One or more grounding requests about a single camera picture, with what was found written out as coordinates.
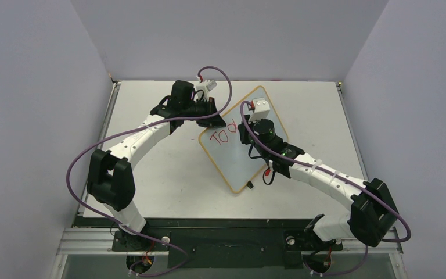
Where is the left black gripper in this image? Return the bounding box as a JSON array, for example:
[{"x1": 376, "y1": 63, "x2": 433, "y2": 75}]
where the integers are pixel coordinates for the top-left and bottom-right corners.
[{"x1": 183, "y1": 98, "x2": 226, "y2": 128}]

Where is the yellow-framed whiteboard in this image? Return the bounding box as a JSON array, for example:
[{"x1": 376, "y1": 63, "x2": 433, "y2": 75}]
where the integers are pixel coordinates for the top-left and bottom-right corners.
[{"x1": 198, "y1": 86, "x2": 289, "y2": 194}]

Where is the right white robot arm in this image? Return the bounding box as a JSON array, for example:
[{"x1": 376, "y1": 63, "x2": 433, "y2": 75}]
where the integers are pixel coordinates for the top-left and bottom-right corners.
[{"x1": 238, "y1": 115, "x2": 398, "y2": 248}]

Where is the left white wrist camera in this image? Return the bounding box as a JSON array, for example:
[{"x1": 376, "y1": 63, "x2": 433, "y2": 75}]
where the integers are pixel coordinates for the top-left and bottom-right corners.
[{"x1": 195, "y1": 80, "x2": 217, "y2": 101}]

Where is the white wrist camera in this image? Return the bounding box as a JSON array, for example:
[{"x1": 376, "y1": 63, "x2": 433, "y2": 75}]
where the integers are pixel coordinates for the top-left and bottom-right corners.
[
  {"x1": 195, "y1": 80, "x2": 217, "y2": 101},
  {"x1": 249, "y1": 98, "x2": 271, "y2": 123}
]

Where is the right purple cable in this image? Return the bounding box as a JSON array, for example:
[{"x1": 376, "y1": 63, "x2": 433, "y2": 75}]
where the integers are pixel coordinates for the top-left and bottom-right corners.
[{"x1": 240, "y1": 101, "x2": 412, "y2": 278}]

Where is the purple cable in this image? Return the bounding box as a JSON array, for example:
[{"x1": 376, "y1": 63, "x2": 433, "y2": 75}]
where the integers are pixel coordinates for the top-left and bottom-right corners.
[
  {"x1": 240, "y1": 101, "x2": 412, "y2": 278},
  {"x1": 65, "y1": 66, "x2": 233, "y2": 278}
]

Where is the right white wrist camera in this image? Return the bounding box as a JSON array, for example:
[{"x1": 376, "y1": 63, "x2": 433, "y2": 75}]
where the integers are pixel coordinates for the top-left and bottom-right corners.
[{"x1": 249, "y1": 98, "x2": 271, "y2": 123}]

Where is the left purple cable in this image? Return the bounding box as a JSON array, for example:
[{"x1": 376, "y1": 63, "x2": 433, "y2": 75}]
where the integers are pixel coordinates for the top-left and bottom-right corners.
[{"x1": 65, "y1": 66, "x2": 233, "y2": 278}]

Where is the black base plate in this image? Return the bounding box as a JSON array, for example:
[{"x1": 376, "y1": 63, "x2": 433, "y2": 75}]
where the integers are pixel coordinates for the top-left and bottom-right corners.
[{"x1": 73, "y1": 216, "x2": 343, "y2": 273}]

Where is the aluminium frame rail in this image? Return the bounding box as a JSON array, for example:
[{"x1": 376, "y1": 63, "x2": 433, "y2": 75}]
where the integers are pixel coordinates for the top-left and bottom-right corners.
[{"x1": 57, "y1": 228, "x2": 403, "y2": 256}]

